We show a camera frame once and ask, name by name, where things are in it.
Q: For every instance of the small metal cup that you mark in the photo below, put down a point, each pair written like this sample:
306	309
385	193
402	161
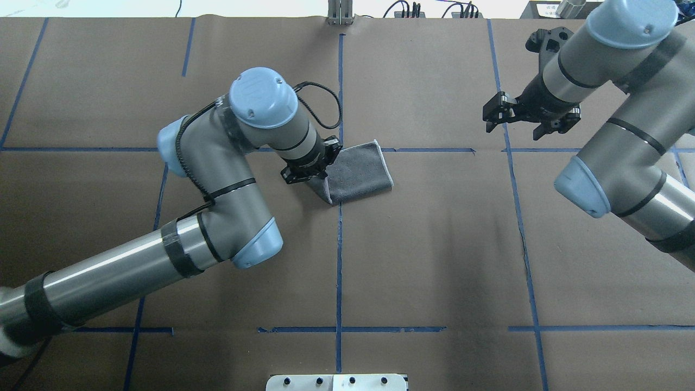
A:
569	9

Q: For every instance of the lower orange black connector box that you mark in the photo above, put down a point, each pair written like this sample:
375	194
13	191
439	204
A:
461	10

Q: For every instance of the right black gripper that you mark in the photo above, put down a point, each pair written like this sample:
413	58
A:
539	97

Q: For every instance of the pink towel with white edging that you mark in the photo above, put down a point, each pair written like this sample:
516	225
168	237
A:
358	172

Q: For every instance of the orange black connector box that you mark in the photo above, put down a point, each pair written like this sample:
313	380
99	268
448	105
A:
461	10
404	10

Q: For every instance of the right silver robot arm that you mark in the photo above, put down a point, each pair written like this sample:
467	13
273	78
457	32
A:
636	46

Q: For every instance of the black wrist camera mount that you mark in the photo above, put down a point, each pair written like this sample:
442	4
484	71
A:
547	43

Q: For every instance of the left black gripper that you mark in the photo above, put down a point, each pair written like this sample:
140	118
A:
307	162

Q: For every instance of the black flat box under cup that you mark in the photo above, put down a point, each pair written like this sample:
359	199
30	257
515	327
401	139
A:
545	10

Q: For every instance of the aluminium frame post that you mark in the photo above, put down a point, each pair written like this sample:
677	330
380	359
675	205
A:
340	12

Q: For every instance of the upper orange black connector box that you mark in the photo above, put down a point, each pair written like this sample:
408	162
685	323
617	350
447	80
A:
404	10

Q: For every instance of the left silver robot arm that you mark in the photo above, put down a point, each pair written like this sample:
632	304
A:
210	148

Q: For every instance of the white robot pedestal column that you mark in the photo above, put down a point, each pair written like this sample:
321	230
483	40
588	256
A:
377	381

